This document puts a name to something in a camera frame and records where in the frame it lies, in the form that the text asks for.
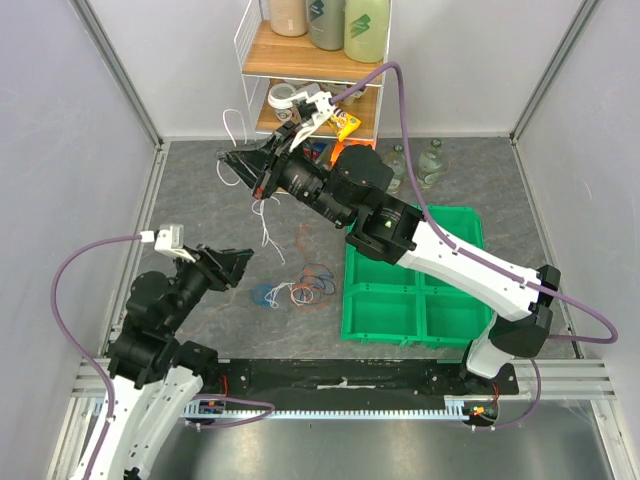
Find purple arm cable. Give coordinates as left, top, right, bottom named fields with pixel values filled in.
left=52, top=234, right=276, bottom=480
left=332, top=62, right=620, bottom=432

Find left glass bottle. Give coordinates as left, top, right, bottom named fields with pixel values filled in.
left=385, top=144, right=406, bottom=195

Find glass bottle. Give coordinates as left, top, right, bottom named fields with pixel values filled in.
left=417, top=139, right=445, bottom=189
left=385, top=144, right=406, bottom=195

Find white yogurt cup pack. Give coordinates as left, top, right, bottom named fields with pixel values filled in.
left=332, top=82, right=370, bottom=107

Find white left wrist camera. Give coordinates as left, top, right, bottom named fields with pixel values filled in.
left=140, top=224, right=196, bottom=263

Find grey green bottle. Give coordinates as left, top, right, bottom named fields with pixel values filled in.
left=308, top=0, right=346, bottom=51

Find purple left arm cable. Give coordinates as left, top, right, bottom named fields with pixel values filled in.
left=52, top=234, right=276, bottom=480

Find right glass bottle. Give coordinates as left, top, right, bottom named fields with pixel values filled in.
left=417, top=139, right=445, bottom=189

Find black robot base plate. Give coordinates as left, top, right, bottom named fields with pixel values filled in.
left=205, top=359, right=519, bottom=397

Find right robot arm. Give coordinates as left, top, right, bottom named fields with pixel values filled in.
left=216, top=122, right=560, bottom=394

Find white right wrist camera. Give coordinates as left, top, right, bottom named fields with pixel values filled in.
left=289, top=91, right=337, bottom=152

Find yellow candy bag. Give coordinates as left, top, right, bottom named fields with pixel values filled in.
left=327, top=108, right=361, bottom=142

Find white slotted cable duct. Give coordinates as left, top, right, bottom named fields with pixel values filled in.
left=180, top=396, right=470, bottom=422

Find beige bottle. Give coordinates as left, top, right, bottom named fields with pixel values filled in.
left=268, top=0, right=308, bottom=37

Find white wire wooden shelf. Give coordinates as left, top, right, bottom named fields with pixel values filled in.
left=233, top=1, right=391, bottom=147

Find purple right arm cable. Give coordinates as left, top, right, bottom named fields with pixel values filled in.
left=332, top=62, right=620, bottom=432

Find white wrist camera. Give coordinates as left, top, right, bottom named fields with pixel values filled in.
left=289, top=91, right=337, bottom=152
left=140, top=224, right=196, bottom=263

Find green compartment bin tray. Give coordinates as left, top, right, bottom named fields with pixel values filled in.
left=339, top=201, right=497, bottom=350

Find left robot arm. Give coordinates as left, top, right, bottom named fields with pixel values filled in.
left=73, top=243, right=254, bottom=479

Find white paper coffee cup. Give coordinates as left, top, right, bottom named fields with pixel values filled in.
left=267, top=82, right=299, bottom=123

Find orange sponge package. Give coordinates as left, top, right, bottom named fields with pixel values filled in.
left=329, top=140, right=375, bottom=170

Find white cable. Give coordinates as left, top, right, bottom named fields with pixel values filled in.
left=215, top=108, right=296, bottom=309

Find light green bottle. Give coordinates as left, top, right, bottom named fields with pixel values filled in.
left=344, top=0, right=390, bottom=64

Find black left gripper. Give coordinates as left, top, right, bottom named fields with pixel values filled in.
left=163, top=242, right=254, bottom=332

